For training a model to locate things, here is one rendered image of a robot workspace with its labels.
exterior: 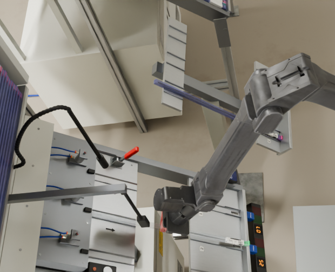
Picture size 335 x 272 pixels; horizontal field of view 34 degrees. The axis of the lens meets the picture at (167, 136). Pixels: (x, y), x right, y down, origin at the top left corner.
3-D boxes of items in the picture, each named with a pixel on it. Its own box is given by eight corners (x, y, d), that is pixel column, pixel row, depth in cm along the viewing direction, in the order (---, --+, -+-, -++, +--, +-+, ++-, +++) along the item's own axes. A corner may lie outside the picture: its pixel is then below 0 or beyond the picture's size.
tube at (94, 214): (246, 242, 167) (248, 240, 166) (247, 246, 166) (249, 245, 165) (92, 212, 146) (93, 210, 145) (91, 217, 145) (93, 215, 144)
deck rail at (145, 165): (231, 192, 183) (242, 185, 178) (232, 197, 182) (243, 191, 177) (25, 135, 152) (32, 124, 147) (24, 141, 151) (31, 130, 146)
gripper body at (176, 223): (164, 233, 144) (176, 223, 139) (163, 198, 150) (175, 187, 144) (186, 237, 147) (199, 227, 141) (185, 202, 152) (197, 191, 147)
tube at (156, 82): (279, 137, 185) (282, 136, 184) (279, 141, 184) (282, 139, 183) (153, 80, 162) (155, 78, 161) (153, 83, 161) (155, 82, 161)
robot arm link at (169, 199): (218, 204, 132) (213, 174, 137) (176, 199, 127) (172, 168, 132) (195, 225, 141) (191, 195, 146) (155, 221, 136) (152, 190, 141)
